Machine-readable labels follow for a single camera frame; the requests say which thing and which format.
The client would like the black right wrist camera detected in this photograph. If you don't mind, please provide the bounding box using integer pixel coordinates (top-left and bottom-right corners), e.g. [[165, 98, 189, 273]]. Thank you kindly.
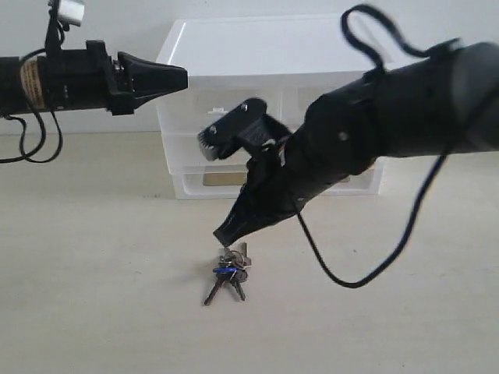
[[197, 97, 270, 161]]

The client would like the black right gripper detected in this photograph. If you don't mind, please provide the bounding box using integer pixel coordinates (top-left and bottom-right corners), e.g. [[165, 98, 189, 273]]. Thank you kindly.
[[214, 115, 303, 246]]

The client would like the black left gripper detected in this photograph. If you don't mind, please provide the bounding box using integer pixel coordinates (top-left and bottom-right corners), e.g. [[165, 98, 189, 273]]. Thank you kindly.
[[37, 41, 188, 116]]

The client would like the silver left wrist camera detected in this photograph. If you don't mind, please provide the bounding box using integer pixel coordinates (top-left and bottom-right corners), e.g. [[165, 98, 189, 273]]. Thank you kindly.
[[48, 0, 85, 27]]

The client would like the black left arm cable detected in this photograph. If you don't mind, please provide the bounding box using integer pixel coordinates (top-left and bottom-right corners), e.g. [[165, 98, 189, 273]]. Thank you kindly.
[[0, 111, 64, 164]]

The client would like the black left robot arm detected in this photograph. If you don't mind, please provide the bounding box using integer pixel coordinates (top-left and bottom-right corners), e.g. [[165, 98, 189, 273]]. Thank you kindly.
[[1, 41, 188, 116]]

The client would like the bunch of keys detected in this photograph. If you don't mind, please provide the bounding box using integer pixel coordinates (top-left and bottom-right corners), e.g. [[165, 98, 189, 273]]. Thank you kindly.
[[203, 242, 252, 306]]

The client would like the white plastic drawer cabinet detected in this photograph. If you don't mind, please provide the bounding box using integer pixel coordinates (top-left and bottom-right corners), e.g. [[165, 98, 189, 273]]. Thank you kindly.
[[157, 15, 371, 199]]

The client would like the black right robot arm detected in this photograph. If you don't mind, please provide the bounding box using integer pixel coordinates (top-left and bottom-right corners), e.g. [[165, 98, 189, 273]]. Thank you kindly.
[[214, 43, 498, 246]]

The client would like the clear wide drawer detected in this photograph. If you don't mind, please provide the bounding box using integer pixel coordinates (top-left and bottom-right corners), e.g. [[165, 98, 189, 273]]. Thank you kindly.
[[161, 134, 250, 175]]

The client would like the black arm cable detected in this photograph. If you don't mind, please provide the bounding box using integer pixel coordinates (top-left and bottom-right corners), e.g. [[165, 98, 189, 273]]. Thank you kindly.
[[295, 4, 465, 290], [0, 111, 64, 164]]

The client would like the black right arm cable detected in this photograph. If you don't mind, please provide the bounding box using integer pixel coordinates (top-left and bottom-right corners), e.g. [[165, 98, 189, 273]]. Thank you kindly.
[[295, 4, 465, 290]]

